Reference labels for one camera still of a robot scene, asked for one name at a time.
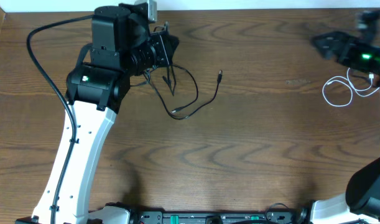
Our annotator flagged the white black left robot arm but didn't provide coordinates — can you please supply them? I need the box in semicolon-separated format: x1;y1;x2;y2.
19;1;178;223

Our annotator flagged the white USB cable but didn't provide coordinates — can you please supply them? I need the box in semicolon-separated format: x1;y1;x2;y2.
322;67;380;108

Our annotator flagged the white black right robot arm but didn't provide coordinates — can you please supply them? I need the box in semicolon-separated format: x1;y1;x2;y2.
308;31;380;224

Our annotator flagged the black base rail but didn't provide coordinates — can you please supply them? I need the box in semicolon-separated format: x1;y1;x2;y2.
129;209;305;224

